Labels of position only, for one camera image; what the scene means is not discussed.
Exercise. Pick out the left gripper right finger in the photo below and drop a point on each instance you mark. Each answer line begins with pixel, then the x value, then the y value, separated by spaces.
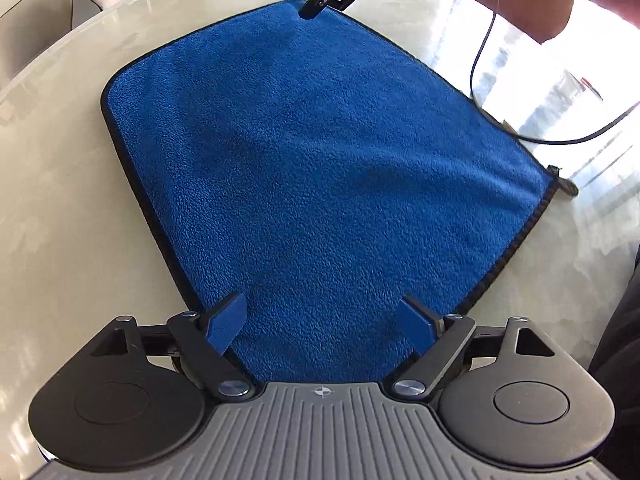
pixel 418 324

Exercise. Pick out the beige chair near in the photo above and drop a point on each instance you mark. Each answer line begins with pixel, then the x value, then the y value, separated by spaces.
pixel 28 29

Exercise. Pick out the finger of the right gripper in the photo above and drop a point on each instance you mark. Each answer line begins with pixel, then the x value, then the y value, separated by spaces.
pixel 311 8

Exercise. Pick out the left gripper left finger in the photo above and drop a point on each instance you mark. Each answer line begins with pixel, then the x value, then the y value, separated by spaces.
pixel 223 322

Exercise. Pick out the blue and grey towel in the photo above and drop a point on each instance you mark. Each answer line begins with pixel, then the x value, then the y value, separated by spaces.
pixel 325 173

